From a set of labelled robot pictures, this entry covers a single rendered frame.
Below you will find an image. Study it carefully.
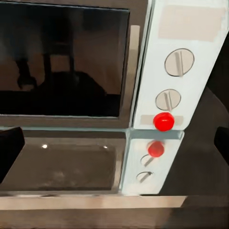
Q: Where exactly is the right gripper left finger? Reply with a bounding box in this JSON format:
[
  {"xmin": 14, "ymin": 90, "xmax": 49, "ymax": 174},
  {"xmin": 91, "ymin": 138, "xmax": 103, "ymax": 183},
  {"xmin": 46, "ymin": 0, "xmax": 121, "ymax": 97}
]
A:
[{"xmin": 0, "ymin": 127, "xmax": 25, "ymax": 184}]

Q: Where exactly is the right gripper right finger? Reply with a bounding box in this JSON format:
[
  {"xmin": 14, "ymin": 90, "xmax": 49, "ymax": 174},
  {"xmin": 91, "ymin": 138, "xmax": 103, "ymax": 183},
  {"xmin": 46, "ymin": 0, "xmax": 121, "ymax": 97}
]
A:
[{"xmin": 214, "ymin": 126, "xmax": 229, "ymax": 164}]

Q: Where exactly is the microwave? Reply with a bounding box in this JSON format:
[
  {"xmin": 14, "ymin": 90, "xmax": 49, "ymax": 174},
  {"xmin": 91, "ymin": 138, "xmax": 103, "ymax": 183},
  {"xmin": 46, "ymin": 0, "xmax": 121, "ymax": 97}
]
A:
[{"xmin": 0, "ymin": 0, "xmax": 229, "ymax": 132}]

